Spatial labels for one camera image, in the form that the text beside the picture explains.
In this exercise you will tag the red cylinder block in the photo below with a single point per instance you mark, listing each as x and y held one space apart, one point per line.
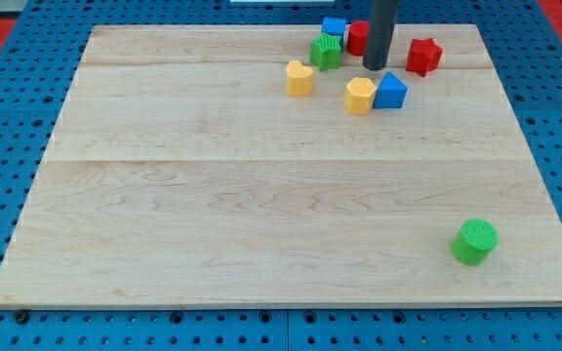
357 38

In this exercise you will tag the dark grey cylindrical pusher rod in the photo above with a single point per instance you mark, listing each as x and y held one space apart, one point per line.
381 27

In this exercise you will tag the yellow heart block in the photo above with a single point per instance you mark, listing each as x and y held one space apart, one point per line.
299 79

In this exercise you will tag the green cylinder block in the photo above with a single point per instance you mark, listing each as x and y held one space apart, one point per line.
476 238

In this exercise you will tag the blue cube block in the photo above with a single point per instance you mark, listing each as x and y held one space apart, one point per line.
334 27

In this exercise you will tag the red star block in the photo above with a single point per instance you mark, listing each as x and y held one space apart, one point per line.
424 56

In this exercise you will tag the light wooden board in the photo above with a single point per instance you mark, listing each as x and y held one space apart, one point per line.
180 176

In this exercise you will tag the yellow hexagon block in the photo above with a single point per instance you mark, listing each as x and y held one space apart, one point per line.
359 95

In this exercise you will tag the green star block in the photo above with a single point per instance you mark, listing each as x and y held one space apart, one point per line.
325 52

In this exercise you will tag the blue triangle block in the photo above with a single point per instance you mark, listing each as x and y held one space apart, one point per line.
391 92

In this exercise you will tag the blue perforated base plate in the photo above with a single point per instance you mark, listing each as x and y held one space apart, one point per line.
37 64

